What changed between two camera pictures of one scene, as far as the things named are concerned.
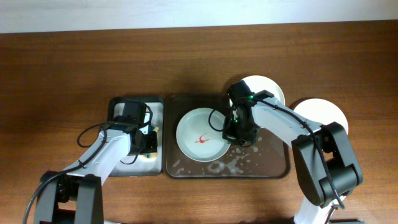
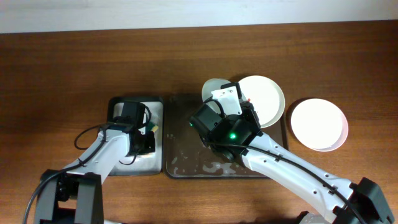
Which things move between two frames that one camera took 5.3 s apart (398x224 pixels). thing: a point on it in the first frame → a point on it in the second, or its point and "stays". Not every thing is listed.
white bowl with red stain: (199, 135) → (209, 85)
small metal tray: (141, 165) stays
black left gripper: (150, 143) stays
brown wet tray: (268, 157) stays
